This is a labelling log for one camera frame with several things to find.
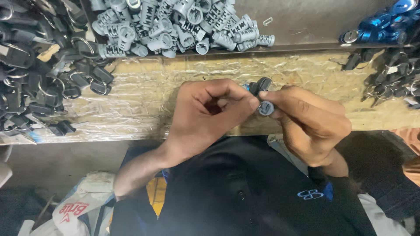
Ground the person's right hand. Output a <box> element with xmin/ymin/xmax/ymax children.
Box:
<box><xmin>259</xmin><ymin>86</ymin><xmax>352</xmax><ymax>168</ymax></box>

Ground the person's left hand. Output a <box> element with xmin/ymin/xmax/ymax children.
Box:
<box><xmin>165</xmin><ymin>79</ymin><xmax>260</xmax><ymax>162</ymax></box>

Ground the grey lock cylinder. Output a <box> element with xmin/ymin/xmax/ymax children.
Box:
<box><xmin>257</xmin><ymin>101</ymin><xmax>275</xmax><ymax>116</ymax></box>

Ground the black key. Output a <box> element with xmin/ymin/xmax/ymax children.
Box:
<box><xmin>244</xmin><ymin>77</ymin><xmax>273</xmax><ymax>97</ymax></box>

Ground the clear plastic table cover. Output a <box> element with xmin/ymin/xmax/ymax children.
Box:
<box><xmin>0</xmin><ymin>49</ymin><xmax>420</xmax><ymax>145</ymax></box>

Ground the person's black shirt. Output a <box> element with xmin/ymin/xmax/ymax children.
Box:
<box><xmin>110</xmin><ymin>135</ymin><xmax>378</xmax><ymax>236</ymax></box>

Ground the dark fabric bundle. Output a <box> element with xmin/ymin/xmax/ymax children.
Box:
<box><xmin>336</xmin><ymin>130</ymin><xmax>420</xmax><ymax>227</ymax></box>

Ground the small heap of black ringed keys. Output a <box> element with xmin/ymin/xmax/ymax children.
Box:
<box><xmin>330</xmin><ymin>47</ymin><xmax>420</xmax><ymax>110</ymax></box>

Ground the white cloth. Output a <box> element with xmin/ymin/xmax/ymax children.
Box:
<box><xmin>357</xmin><ymin>193</ymin><xmax>415</xmax><ymax>236</ymax></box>

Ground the pile of grey lock cylinders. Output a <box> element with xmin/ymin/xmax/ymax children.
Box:
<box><xmin>89</xmin><ymin>0</ymin><xmax>275</xmax><ymax>59</ymax></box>

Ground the heap of blue metal parts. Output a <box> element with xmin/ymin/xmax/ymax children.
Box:
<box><xmin>339</xmin><ymin>0</ymin><xmax>420</xmax><ymax>45</ymax></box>

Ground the white plastic bag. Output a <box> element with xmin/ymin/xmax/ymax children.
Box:
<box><xmin>18</xmin><ymin>170</ymin><xmax>116</xmax><ymax>236</ymax></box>

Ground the large heap of black ringed keys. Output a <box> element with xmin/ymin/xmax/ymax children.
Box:
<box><xmin>0</xmin><ymin>0</ymin><xmax>115</xmax><ymax>138</ymax></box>

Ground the white plastic object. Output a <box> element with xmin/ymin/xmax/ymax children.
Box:
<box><xmin>0</xmin><ymin>144</ymin><xmax>14</xmax><ymax>189</ymax></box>

